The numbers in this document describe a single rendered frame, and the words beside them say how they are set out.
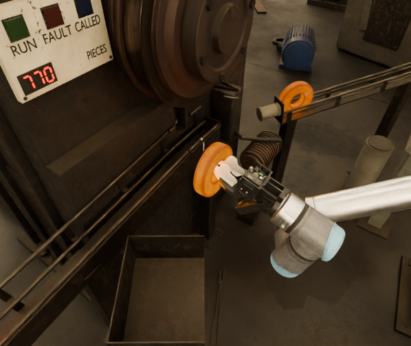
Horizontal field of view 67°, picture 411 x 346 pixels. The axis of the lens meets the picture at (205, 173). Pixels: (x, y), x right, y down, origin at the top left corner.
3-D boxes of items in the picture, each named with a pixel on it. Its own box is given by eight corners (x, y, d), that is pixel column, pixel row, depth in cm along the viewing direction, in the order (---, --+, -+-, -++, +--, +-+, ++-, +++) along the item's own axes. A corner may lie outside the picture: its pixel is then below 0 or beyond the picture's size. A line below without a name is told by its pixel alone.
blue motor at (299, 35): (276, 74, 295) (283, 38, 271) (282, 49, 334) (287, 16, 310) (310, 78, 289) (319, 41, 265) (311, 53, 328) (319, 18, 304)
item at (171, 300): (150, 405, 115) (105, 343, 64) (157, 329, 133) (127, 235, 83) (205, 404, 115) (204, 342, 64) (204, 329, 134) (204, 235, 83)
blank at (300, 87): (285, 118, 142) (289, 122, 139) (271, 97, 131) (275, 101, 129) (314, 95, 138) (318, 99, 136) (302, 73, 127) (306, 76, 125)
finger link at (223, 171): (215, 150, 80) (245, 170, 78) (209, 163, 85) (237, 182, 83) (208, 156, 78) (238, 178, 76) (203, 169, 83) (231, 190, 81)
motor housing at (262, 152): (231, 220, 174) (238, 148, 136) (250, 196, 187) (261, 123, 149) (251, 232, 169) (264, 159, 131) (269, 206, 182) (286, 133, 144)
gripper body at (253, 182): (254, 158, 79) (294, 185, 77) (243, 176, 86) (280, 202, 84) (238, 176, 75) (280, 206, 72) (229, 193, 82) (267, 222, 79)
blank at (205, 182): (188, 167, 76) (200, 172, 75) (222, 130, 84) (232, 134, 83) (196, 203, 88) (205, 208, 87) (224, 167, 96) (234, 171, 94)
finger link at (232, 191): (226, 169, 82) (253, 189, 81) (225, 173, 84) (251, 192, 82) (216, 180, 80) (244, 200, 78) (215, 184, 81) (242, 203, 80)
